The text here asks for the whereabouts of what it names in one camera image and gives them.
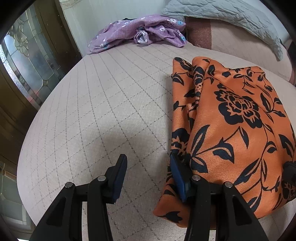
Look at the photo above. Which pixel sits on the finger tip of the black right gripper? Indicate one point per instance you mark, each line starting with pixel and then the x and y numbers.
pixel 288 176

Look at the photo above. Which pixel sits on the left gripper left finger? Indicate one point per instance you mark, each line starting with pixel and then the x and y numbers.
pixel 116 176

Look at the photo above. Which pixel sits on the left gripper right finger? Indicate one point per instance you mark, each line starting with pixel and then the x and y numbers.
pixel 182 177

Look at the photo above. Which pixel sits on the orange black floral shirt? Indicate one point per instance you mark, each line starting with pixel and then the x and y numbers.
pixel 230 125

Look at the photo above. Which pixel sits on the pink bolster cushion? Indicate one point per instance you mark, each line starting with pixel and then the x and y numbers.
pixel 226 38

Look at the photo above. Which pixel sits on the purple floral garment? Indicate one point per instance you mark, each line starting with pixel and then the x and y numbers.
pixel 145 31

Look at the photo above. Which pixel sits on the wooden stained-glass door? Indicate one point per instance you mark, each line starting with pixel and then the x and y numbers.
pixel 37 51

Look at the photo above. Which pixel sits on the grey quilted pillow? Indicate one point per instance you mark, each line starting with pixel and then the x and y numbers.
pixel 238 13

